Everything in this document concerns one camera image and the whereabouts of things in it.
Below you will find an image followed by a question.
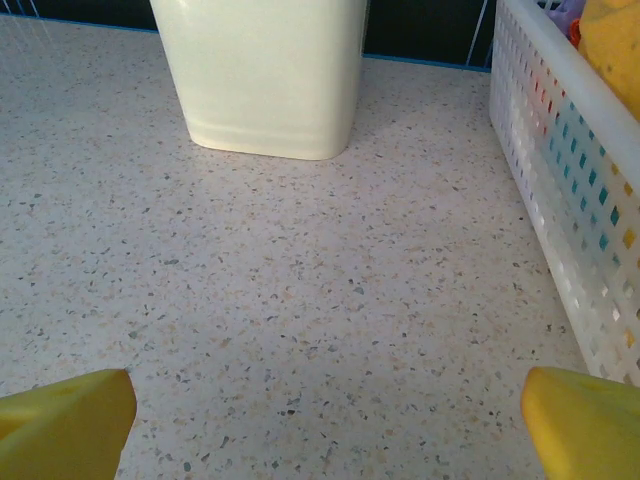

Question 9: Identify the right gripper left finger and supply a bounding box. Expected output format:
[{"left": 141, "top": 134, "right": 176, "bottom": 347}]
[{"left": 0, "top": 368, "right": 137, "bottom": 480}]

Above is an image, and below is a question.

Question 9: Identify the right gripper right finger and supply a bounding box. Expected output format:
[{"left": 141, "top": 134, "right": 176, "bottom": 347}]
[{"left": 520, "top": 366, "right": 640, "bottom": 480}]

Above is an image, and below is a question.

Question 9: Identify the yellow t-shirt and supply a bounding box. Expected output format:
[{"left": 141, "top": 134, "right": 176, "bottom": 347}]
[{"left": 577, "top": 0, "right": 640, "bottom": 121}]

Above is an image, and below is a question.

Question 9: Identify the white perforated plastic basket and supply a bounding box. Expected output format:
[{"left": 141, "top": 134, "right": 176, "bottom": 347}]
[{"left": 488, "top": 0, "right": 640, "bottom": 389}]

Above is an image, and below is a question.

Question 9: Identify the cream utensil holder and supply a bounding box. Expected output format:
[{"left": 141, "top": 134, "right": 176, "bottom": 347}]
[{"left": 149, "top": 0, "right": 369, "bottom": 162}]

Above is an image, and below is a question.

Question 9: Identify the purple cloth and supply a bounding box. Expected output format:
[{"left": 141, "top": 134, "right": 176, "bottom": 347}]
[{"left": 544, "top": 0, "right": 586, "bottom": 39}]

